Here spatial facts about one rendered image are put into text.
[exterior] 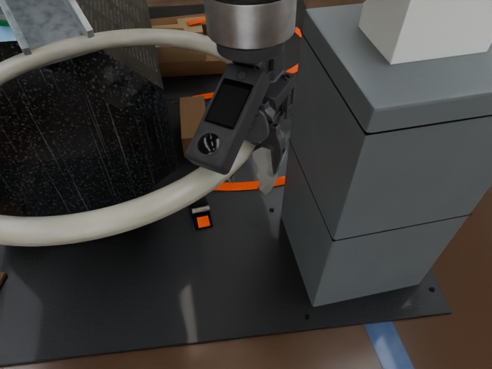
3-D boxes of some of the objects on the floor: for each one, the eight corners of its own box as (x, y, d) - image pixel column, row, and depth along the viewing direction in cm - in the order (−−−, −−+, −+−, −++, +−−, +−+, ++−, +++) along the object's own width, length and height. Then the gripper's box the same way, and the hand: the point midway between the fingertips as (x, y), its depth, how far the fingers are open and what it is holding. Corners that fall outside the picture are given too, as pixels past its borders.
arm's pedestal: (377, 189, 167) (459, -18, 103) (439, 296, 135) (613, 92, 71) (265, 209, 160) (277, 0, 96) (302, 326, 128) (358, 131, 64)
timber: (210, 155, 179) (209, 136, 170) (184, 158, 178) (181, 138, 168) (206, 114, 198) (203, 95, 189) (182, 116, 197) (179, 97, 188)
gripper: (321, 25, 41) (304, 172, 56) (224, 9, 45) (233, 149, 60) (289, 61, 36) (280, 212, 51) (183, 39, 40) (204, 184, 55)
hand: (245, 184), depth 53 cm, fingers closed on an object, 4 cm apart
